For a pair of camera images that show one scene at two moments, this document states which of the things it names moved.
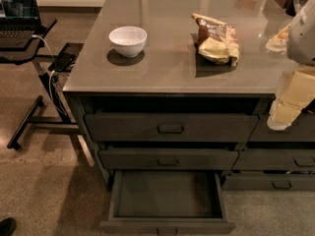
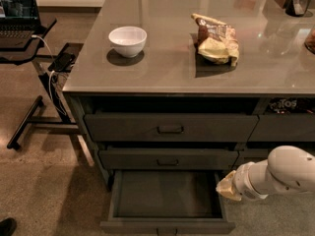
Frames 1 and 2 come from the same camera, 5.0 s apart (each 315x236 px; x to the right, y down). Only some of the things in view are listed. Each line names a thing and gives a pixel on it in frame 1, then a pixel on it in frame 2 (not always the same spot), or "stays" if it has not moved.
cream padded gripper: [302, 38] -> [246, 182]
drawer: [164, 159] stays
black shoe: [8, 226] stays
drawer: [166, 203] stays
